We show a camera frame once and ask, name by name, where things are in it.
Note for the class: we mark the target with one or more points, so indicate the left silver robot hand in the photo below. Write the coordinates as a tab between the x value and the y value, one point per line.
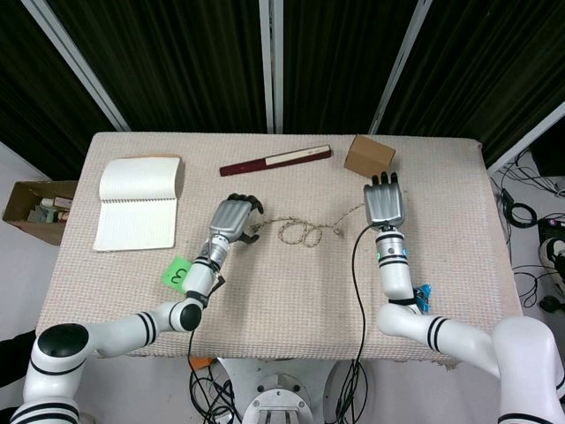
229	217

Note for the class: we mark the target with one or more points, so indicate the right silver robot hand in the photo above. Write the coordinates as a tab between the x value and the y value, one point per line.
383	203

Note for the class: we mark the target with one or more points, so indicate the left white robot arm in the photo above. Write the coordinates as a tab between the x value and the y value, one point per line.
132	329

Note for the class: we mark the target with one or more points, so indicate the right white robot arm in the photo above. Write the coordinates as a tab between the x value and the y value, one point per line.
441	335

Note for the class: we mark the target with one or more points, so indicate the silver robot base column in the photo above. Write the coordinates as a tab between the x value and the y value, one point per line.
278	393

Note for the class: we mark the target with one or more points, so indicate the small brown cardboard box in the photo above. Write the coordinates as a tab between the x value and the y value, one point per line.
369	157

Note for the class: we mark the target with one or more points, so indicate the beige woven tablecloth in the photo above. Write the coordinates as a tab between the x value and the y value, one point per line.
282	247

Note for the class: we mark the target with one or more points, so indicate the dark red folded fan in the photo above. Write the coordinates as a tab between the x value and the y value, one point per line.
276	160

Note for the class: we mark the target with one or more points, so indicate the green sticky note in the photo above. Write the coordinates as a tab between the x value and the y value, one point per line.
176	274

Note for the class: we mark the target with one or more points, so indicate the open spiral lined notebook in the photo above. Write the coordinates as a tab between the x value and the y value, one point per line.
139	205

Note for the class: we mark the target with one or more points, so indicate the orange tag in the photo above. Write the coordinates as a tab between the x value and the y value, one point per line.
199	363

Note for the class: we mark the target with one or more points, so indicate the black and white sneaker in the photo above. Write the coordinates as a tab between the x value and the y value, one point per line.
552	252

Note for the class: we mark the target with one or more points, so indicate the open cardboard box with items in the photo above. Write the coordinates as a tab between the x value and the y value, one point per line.
37	212

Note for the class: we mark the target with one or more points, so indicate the white partition frame post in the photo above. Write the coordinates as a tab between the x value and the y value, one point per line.
84	66
397	66
525	137
271	66

